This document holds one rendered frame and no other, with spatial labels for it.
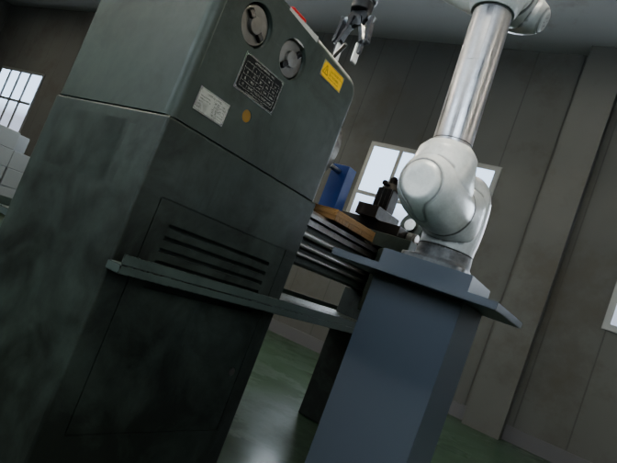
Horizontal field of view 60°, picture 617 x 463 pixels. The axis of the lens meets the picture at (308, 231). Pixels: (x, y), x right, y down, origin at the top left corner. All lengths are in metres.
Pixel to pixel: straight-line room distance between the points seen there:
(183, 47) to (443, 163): 0.64
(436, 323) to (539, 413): 3.47
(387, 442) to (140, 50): 1.11
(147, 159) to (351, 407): 0.80
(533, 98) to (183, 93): 4.49
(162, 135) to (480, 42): 0.82
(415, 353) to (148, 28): 1.02
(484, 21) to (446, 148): 0.35
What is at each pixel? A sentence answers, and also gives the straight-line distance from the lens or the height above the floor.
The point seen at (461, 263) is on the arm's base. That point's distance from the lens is 1.49.
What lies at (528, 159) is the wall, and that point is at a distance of 5.19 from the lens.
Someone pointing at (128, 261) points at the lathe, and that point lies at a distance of 1.15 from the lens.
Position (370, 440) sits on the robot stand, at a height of 0.33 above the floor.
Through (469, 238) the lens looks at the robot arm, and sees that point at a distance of 1.48.
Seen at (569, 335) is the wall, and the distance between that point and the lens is 4.81.
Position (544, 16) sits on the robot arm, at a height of 1.55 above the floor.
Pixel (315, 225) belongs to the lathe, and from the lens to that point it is 1.81.
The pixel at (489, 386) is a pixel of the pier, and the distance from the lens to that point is 4.69.
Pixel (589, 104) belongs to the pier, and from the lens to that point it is 5.16.
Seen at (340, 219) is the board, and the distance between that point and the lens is 1.87.
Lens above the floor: 0.65
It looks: 5 degrees up
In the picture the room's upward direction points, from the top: 21 degrees clockwise
